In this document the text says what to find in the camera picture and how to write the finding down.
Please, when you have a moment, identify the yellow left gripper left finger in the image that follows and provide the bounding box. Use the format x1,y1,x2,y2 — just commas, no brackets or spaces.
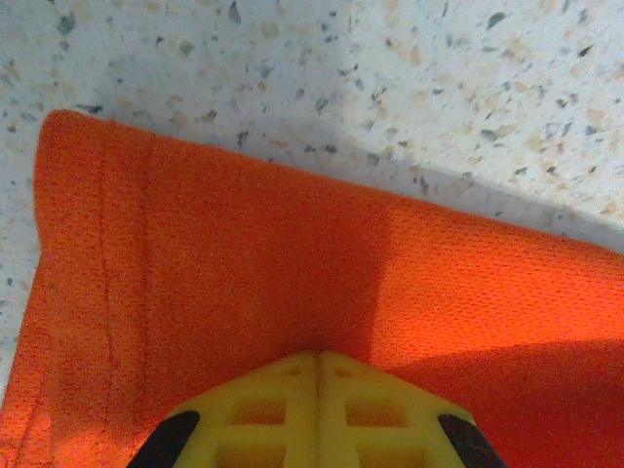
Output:
127,351,321,468

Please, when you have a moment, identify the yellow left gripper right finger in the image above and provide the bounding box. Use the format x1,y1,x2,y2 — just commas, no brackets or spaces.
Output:
318,351,509,468

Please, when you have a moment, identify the orange t-shirt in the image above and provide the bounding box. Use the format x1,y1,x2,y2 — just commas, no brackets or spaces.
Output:
0,109,624,468

